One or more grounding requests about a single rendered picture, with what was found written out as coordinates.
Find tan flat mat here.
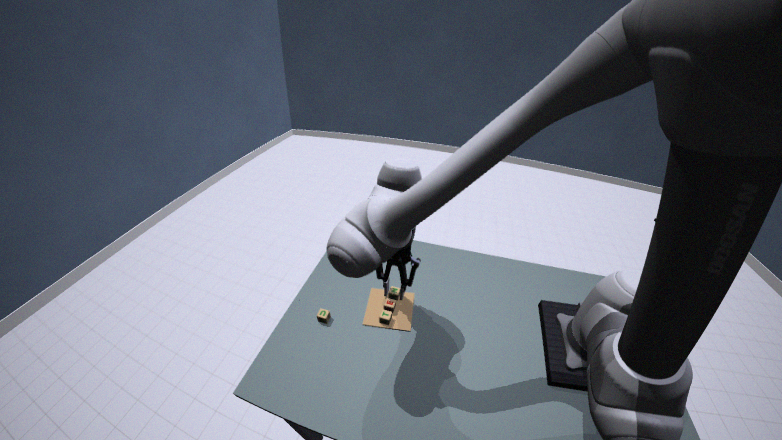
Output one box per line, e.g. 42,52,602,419
363,288,414,332

